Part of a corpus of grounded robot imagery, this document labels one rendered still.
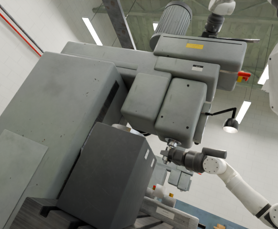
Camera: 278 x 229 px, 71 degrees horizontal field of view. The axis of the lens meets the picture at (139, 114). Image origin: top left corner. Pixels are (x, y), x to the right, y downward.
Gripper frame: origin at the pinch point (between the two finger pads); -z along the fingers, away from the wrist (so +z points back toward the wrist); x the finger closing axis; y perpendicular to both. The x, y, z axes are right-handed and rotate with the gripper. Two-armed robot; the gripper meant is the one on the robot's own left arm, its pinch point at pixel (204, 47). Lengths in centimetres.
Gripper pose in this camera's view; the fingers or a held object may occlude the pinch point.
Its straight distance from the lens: 131.6
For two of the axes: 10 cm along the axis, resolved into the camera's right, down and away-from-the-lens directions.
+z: 1.7, -7.5, -6.4
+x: 9.3, 3.4, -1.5
